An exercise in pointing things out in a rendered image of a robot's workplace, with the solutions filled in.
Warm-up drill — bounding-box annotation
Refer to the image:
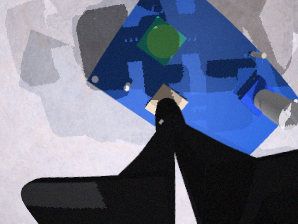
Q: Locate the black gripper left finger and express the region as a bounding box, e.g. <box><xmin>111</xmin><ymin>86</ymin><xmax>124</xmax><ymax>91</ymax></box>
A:
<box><xmin>20</xmin><ymin>121</ymin><xmax>176</xmax><ymax>224</ymax></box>

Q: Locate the blue circuit board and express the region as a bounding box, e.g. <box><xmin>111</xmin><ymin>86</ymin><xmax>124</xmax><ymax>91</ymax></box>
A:
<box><xmin>86</xmin><ymin>0</ymin><xmax>298</xmax><ymax>156</ymax></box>

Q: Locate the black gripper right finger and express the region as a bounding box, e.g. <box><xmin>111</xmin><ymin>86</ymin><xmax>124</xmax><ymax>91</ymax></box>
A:
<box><xmin>172</xmin><ymin>120</ymin><xmax>298</xmax><ymax>224</ymax></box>

